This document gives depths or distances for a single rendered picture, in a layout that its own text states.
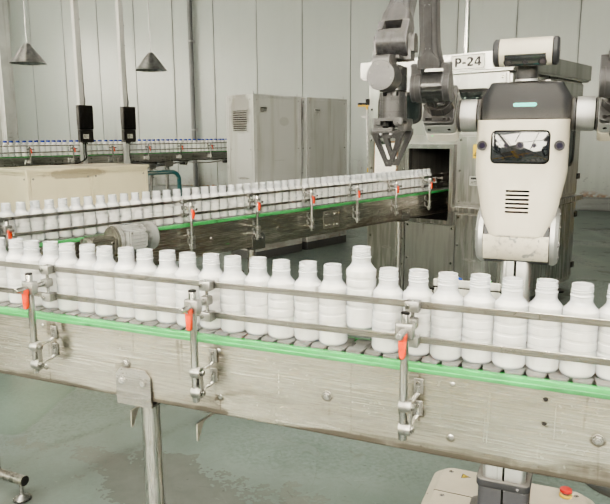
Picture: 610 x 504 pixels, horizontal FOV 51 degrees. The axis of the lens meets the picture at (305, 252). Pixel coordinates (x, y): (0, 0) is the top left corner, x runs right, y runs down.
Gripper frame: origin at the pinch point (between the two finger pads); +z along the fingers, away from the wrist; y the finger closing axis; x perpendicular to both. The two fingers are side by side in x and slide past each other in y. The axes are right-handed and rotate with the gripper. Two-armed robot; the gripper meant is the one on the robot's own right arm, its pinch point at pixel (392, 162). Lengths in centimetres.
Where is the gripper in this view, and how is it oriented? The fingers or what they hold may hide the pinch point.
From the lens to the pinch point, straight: 140.1
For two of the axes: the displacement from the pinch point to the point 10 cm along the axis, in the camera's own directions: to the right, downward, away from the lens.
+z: 0.1, 9.9, 1.7
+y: -3.7, 1.6, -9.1
